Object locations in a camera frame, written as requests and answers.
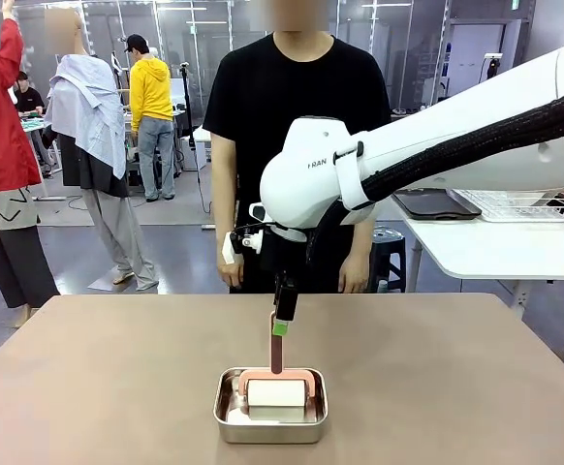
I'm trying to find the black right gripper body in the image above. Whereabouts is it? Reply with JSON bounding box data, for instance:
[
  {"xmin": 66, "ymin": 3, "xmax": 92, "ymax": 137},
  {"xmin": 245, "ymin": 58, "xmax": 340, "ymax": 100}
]
[{"xmin": 266, "ymin": 239, "xmax": 310, "ymax": 292}]

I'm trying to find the pink handled lint roller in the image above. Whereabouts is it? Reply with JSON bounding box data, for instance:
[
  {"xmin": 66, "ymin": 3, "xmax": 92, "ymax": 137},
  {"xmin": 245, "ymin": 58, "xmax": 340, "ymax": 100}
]
[{"xmin": 237, "ymin": 312, "xmax": 317, "ymax": 421}]

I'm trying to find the person's left forearm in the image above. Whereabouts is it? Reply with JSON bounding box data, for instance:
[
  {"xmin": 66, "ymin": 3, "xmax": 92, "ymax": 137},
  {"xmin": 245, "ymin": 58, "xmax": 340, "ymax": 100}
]
[{"xmin": 342, "ymin": 217, "xmax": 378, "ymax": 263}]

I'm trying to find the person's right forearm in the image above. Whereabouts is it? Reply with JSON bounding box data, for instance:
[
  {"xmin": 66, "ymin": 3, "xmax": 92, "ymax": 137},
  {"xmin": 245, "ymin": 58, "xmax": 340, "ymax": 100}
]
[{"xmin": 213, "ymin": 139, "xmax": 244, "ymax": 258}]

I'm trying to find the person's right hand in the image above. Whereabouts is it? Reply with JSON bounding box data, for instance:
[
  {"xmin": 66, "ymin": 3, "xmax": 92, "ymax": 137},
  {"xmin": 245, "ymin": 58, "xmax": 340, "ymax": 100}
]
[{"xmin": 216, "ymin": 251, "xmax": 247, "ymax": 291}]

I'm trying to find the person's left hand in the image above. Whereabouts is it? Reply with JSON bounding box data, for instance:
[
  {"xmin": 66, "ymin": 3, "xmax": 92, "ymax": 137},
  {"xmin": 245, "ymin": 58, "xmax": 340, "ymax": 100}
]
[{"xmin": 338, "ymin": 254, "xmax": 370, "ymax": 295}]

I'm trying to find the rectangular stainless steel tray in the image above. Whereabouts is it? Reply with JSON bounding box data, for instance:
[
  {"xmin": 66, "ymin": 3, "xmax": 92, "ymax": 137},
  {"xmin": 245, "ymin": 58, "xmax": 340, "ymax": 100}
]
[{"xmin": 213, "ymin": 366, "xmax": 329, "ymax": 445}]

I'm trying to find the person in black t-shirt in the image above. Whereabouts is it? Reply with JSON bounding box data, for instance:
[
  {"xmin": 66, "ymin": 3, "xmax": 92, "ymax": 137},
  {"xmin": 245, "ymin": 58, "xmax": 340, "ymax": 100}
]
[{"xmin": 203, "ymin": 0, "xmax": 392, "ymax": 295}]

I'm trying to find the thin black background tripod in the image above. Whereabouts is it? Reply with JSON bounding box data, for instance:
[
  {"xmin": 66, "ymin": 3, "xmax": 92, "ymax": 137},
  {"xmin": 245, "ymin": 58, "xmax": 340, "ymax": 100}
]
[{"xmin": 179, "ymin": 62, "xmax": 214, "ymax": 214}]

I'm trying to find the white side table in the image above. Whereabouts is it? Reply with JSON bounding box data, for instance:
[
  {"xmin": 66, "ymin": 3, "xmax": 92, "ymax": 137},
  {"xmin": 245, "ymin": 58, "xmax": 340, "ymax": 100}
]
[{"xmin": 392, "ymin": 188, "xmax": 564, "ymax": 321}]

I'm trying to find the person in yellow hoodie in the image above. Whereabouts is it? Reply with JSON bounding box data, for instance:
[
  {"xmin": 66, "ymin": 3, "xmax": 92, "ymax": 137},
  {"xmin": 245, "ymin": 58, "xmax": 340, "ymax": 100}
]
[{"xmin": 124, "ymin": 33, "xmax": 176, "ymax": 202}]

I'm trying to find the mannequin in striped shirt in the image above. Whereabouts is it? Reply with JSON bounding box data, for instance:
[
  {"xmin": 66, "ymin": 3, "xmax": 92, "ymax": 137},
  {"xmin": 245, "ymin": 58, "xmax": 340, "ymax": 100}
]
[{"xmin": 42, "ymin": 9, "xmax": 160, "ymax": 292}]

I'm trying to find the seated person in black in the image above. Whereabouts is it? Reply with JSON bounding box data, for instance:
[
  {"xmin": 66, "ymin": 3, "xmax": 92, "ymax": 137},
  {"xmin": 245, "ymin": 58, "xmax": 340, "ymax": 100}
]
[{"xmin": 13, "ymin": 71, "xmax": 46, "ymax": 116}]

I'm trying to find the mannequin in red jacket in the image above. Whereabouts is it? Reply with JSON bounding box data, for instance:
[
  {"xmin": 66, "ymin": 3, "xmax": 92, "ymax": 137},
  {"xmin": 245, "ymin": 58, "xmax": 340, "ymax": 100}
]
[{"xmin": 0, "ymin": 0, "xmax": 60, "ymax": 330}]

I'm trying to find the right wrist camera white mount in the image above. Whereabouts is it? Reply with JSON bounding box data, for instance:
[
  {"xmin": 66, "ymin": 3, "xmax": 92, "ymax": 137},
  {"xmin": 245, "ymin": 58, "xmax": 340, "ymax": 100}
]
[{"xmin": 221, "ymin": 227, "xmax": 264, "ymax": 265}]

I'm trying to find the white strap on right arm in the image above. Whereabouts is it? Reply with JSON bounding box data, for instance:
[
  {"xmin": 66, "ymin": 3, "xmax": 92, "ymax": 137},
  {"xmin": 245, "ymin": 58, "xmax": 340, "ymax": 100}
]
[{"xmin": 332, "ymin": 140, "xmax": 380, "ymax": 212}]

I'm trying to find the black braided right arm cable sleeve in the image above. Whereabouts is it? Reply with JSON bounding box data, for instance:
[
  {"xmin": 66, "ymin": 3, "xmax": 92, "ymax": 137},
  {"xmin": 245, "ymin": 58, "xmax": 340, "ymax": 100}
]
[{"xmin": 305, "ymin": 90, "xmax": 564, "ymax": 265}]

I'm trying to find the white wire dish rack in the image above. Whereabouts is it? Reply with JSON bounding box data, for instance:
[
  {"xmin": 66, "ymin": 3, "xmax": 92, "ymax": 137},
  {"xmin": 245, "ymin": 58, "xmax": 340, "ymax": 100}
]
[{"xmin": 449, "ymin": 187, "xmax": 564, "ymax": 224}]

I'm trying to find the black tripod with camera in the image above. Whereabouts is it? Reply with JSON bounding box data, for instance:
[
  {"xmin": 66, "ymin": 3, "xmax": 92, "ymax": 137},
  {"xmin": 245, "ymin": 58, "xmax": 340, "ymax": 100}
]
[{"xmin": 483, "ymin": 51, "xmax": 504, "ymax": 81}]

